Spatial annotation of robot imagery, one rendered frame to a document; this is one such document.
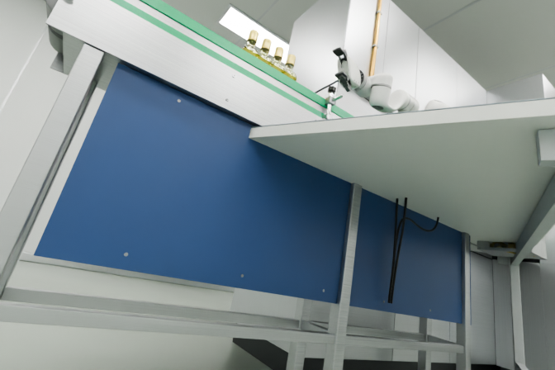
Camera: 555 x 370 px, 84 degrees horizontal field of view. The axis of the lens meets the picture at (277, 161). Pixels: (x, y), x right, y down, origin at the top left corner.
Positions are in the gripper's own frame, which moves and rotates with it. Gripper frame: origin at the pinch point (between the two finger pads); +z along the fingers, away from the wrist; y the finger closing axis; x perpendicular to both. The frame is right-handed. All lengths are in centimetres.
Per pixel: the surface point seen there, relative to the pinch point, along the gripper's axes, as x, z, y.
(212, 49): -19.6, 40.7, -7.5
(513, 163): 41, 7, -44
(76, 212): -31, 66, -51
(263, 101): -12.9, 27.7, -20.3
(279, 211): -14, 21, -51
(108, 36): -27, 65, -13
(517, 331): 36, -110, -111
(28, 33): -344, 2, 164
